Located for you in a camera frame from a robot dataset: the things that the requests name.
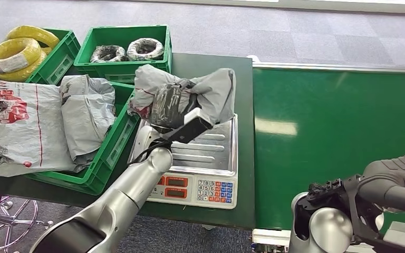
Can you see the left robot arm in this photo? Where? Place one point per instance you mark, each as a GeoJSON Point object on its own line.
{"type": "Point", "coordinates": [129, 195]}

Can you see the white electronic scale steel tray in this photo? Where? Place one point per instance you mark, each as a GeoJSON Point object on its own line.
{"type": "Point", "coordinates": [202, 150]}

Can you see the large green delivery crate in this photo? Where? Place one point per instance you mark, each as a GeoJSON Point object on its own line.
{"type": "Point", "coordinates": [118, 139]}

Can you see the green crate holding yellow coils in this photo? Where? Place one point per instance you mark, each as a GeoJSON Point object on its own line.
{"type": "Point", "coordinates": [61, 52]}

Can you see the crumpled plain grey mailer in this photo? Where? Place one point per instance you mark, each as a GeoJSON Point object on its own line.
{"type": "Point", "coordinates": [87, 115]}

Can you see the green belt conveyor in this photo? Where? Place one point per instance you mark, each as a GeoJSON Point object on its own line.
{"type": "Point", "coordinates": [328, 122]}

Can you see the green crate holding black coils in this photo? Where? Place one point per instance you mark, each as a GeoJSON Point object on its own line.
{"type": "Point", "coordinates": [122, 69]}

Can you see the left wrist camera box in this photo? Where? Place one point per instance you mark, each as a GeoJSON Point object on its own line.
{"type": "Point", "coordinates": [192, 127]}

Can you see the chrome chair base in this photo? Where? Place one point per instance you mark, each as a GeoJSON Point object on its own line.
{"type": "Point", "coordinates": [31, 222]}

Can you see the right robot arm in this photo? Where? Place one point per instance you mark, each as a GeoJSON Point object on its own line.
{"type": "Point", "coordinates": [330, 230]}

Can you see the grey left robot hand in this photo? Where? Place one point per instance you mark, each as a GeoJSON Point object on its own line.
{"type": "Point", "coordinates": [166, 106]}

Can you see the flat white red-printed mailer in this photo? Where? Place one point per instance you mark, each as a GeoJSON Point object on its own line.
{"type": "Point", "coordinates": [20, 139]}

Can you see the grey red-printed mailer package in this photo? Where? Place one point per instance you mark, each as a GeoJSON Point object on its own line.
{"type": "Point", "coordinates": [213, 94]}

